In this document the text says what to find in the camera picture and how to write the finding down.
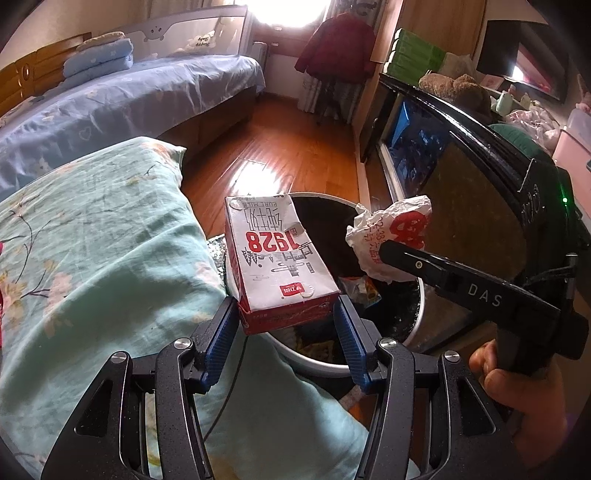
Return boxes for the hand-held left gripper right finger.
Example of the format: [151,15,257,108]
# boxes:
[333,295,513,480]

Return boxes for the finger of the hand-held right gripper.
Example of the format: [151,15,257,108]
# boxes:
[382,239,462,292]

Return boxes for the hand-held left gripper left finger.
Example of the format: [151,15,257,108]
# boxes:
[41,295,241,480]

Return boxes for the white red wrapper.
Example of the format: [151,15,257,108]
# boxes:
[345,195,433,283]

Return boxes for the round white trash bin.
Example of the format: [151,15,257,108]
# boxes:
[222,191,426,379]

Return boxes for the white red milk carton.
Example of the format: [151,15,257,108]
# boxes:
[224,194,340,335]

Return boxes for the person's right hand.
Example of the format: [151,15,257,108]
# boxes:
[468,342,568,441]

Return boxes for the yellow crumpled wrapper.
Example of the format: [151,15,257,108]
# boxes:
[293,325,345,365]

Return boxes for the colourful snack packet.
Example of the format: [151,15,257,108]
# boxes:
[339,274,384,310]

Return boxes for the glossy black cabinet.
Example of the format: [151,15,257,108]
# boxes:
[360,71,591,352]

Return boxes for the teal floral quilt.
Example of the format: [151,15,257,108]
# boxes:
[0,136,416,480]

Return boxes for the pink storage box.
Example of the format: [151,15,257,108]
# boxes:
[551,131,591,181]

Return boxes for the dark green cushion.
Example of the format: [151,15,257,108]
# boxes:
[489,122,555,162]

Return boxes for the brown teddy bear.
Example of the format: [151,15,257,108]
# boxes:
[419,71,492,125]

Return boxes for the pile of pink clothes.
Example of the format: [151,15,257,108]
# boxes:
[505,108,561,148]

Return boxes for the black clothes stand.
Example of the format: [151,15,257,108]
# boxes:
[318,78,347,127]

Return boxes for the translucent storage box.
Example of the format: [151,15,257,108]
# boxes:
[570,108,591,139]

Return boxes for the stack of green boxes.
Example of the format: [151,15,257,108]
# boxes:
[388,28,446,81]

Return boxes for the dark red jacket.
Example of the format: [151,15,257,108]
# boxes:
[294,13,377,84]

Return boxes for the black flat screen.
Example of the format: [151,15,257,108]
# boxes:
[475,21,571,104]

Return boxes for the bed with blue sheet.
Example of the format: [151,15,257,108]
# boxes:
[0,55,266,199]

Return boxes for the folded blue blanket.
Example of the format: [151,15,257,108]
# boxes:
[62,38,134,78]

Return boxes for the beige folded towel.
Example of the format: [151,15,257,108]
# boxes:
[76,31,126,51]

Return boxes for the wooden headboard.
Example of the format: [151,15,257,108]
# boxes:
[0,32,93,116]

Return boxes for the thin dark cable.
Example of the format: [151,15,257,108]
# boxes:
[203,342,245,439]

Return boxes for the grey bed guard rail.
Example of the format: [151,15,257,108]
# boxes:
[124,4,252,61]

